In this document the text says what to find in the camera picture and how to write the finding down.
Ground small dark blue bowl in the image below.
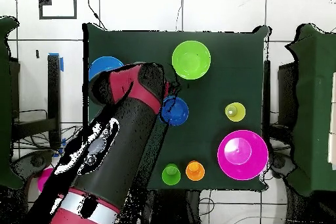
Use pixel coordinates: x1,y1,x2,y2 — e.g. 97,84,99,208
159,95,190,127

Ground lime green bowl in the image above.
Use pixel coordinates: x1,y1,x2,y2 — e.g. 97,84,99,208
171,40,211,81

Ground dark green table cloth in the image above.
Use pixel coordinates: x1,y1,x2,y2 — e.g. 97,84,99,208
82,22,271,192

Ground large blue bowl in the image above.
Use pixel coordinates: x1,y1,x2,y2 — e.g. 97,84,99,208
88,56,125,81

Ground yellow ribbed cup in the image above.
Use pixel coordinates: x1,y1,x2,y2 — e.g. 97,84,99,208
224,102,247,123

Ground green cup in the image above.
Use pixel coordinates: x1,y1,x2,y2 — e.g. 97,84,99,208
161,163,182,186

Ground orange cup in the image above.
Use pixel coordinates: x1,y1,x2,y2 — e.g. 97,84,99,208
185,160,206,182

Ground large pink bowl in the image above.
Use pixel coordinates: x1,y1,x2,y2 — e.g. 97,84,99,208
217,129,269,181

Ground blue tape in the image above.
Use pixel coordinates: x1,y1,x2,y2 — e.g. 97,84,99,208
48,52,64,72

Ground black box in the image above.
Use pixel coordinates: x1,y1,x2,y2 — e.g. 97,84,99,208
277,62,299,127

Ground black equipment base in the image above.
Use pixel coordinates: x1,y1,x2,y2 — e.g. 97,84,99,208
11,149,55,180
270,152,296,179

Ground green cloth covered table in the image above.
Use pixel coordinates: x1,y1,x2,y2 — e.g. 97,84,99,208
0,15,26,189
285,23,336,197

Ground pink cup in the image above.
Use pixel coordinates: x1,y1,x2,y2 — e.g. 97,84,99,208
37,168,54,193

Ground black post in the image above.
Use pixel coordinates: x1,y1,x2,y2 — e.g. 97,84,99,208
262,60,272,141

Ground black stand frame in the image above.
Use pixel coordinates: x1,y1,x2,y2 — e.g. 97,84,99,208
10,53,62,151

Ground black cable tangle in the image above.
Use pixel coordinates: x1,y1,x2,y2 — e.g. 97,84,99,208
11,125,85,156

